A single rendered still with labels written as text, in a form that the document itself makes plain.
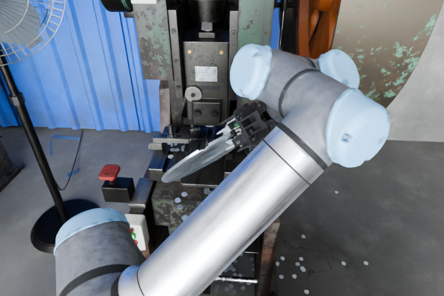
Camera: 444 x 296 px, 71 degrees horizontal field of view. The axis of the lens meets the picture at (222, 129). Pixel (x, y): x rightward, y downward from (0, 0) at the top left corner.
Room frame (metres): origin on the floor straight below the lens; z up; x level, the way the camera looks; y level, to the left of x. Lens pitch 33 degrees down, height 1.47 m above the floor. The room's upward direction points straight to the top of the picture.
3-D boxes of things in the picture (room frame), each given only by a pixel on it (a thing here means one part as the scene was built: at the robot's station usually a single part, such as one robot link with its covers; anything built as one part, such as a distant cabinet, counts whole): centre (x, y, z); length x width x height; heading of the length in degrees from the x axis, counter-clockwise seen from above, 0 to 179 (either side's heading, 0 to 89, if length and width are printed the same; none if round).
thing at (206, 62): (0.99, 0.05, 1.04); 0.17 x 0.15 x 0.30; 176
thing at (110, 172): (0.82, 0.39, 0.72); 0.07 x 0.06 x 0.08; 176
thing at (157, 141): (1.04, 0.21, 0.76); 0.17 x 0.06 x 0.10; 86
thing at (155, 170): (1.03, 0.05, 0.68); 0.45 x 0.30 x 0.06; 86
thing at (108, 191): (0.82, 0.37, 0.62); 0.10 x 0.06 x 0.20; 86
